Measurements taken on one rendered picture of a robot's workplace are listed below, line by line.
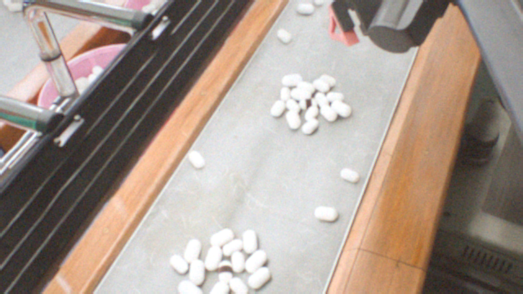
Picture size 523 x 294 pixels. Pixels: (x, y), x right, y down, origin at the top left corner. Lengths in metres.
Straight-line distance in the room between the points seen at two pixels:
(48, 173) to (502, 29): 0.43
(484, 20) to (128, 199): 0.56
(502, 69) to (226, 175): 0.49
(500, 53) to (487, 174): 0.75
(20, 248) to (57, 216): 0.04
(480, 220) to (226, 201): 0.57
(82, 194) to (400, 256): 0.46
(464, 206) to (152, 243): 0.68
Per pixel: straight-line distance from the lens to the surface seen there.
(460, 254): 1.25
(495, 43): 0.58
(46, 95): 1.09
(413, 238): 0.80
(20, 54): 1.25
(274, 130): 0.95
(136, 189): 0.87
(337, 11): 0.80
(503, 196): 1.27
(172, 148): 0.91
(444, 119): 0.96
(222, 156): 0.92
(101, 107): 0.51
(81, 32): 1.21
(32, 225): 0.47
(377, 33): 0.70
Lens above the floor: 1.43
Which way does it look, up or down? 49 degrees down
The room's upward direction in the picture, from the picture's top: 5 degrees counter-clockwise
